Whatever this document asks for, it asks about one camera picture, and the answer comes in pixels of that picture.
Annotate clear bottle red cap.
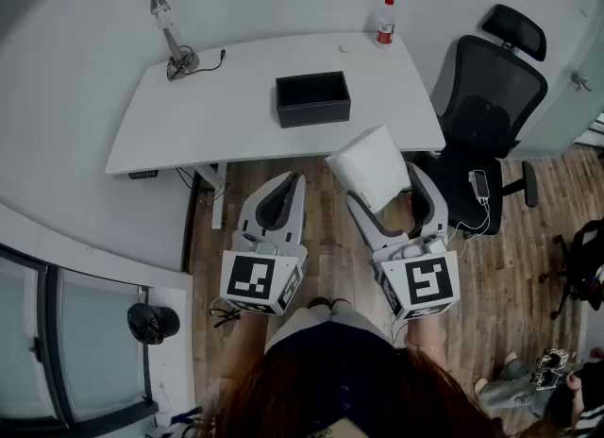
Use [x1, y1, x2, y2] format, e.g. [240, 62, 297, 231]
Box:
[375, 0, 396, 51]

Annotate metal door handle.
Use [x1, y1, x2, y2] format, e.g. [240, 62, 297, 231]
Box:
[569, 71, 593, 94]

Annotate person's shoes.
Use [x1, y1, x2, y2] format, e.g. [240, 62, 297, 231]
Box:
[308, 297, 353, 311]

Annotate black cap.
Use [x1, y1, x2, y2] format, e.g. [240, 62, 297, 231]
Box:
[126, 302, 181, 345]

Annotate black lamp power cable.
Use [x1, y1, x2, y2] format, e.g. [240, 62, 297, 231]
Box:
[165, 46, 227, 82]

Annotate person's beige trousers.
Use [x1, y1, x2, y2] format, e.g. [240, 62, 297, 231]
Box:
[266, 305, 393, 353]

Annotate white charging cable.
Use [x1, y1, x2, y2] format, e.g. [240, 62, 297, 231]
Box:
[445, 198, 493, 259]

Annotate white desk leg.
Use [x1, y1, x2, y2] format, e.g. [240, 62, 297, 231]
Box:
[194, 161, 229, 231]

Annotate white square box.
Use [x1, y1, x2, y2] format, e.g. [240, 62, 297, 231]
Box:
[325, 124, 411, 213]

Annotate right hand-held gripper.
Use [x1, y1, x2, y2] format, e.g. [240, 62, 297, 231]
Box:
[345, 162, 461, 322]

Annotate metal desk lamp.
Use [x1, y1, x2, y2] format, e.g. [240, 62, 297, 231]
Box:
[149, 0, 201, 81]

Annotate person's dark top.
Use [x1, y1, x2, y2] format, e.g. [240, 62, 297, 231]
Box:
[261, 320, 407, 438]

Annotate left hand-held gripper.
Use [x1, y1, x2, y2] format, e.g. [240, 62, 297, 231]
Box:
[220, 170, 309, 317]

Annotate person's left forearm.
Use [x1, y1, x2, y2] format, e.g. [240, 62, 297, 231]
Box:
[219, 311, 273, 395]

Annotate black cable bundle on floor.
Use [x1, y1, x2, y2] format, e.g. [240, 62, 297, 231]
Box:
[209, 306, 243, 329]

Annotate black swivel chair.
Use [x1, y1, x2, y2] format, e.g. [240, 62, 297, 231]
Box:
[539, 218, 604, 320]

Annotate black leather box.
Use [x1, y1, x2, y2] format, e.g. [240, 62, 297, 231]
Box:
[275, 71, 352, 129]

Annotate dark window frame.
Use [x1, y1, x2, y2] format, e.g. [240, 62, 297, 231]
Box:
[0, 242, 160, 433]

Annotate black mesh office chair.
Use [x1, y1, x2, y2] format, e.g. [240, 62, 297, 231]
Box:
[414, 3, 549, 237]

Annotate person's right forearm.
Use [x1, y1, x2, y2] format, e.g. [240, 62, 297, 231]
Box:
[404, 313, 449, 380]

